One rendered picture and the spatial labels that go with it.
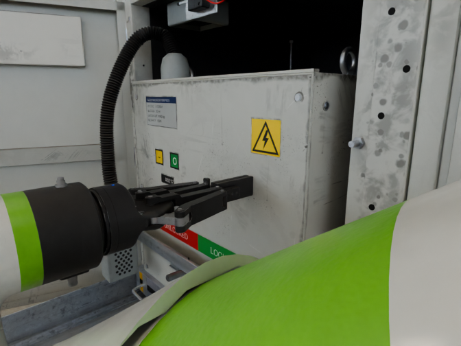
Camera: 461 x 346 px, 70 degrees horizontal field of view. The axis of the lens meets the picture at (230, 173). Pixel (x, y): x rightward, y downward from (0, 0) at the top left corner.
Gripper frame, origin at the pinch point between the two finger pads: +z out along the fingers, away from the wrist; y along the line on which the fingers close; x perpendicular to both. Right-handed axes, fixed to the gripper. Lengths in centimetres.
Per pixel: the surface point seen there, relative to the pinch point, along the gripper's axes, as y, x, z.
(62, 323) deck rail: -41, -38, -16
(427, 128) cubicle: 22.5, 10.0, 7.0
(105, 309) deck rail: -39, -38, -7
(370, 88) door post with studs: 15.8, 14.1, 7.4
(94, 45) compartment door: -52, 25, 1
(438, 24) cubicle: 22.3, 20.1, 7.0
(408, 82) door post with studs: 20.1, 14.7, 7.0
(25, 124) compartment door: -57, 7, -15
